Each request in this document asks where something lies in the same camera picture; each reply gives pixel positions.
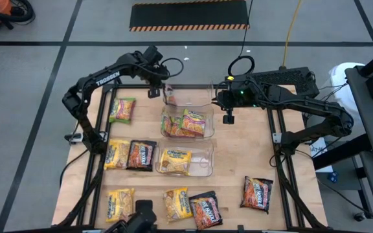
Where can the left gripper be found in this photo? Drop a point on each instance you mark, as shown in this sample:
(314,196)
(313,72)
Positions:
(154,66)

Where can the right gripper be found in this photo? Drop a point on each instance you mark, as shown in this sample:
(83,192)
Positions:
(235,97)

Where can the yellow creamy chicken ramen pack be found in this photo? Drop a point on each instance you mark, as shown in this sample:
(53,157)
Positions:
(177,204)
(175,161)
(119,205)
(117,154)

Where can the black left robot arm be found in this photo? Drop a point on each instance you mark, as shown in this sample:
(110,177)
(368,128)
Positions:
(107,78)

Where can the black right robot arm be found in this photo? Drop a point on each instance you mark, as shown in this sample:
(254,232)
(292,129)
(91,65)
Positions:
(303,105)

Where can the clear plastic bin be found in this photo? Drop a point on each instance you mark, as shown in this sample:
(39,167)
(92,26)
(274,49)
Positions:
(193,95)
(210,124)
(202,161)

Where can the black hazard striped floor mat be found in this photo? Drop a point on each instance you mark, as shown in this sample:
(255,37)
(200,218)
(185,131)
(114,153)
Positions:
(189,14)

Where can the white paper sheet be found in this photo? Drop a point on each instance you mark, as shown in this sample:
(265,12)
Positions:
(317,149)

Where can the white plastic bag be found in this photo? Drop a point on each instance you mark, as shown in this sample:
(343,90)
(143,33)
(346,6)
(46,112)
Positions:
(342,74)

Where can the black desk support beam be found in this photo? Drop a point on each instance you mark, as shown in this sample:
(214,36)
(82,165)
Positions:
(342,152)

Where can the small blue floor object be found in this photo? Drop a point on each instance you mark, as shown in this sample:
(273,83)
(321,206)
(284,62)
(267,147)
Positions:
(333,177)

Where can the orange shop vacuum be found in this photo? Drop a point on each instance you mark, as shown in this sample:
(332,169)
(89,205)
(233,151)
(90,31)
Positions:
(2,8)

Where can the black caster wheel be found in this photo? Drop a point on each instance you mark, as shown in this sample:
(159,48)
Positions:
(359,217)

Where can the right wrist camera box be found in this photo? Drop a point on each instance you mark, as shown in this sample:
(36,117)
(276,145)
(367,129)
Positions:
(228,119)

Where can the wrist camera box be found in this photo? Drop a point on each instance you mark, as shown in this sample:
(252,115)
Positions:
(228,119)
(153,93)

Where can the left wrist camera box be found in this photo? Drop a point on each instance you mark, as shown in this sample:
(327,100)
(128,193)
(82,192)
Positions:
(153,93)

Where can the black metal table frame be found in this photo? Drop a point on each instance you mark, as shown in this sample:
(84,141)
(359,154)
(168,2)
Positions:
(134,86)

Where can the silver arm base bracket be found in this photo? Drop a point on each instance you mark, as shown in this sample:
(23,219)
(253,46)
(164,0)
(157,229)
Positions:
(277,137)
(73,139)

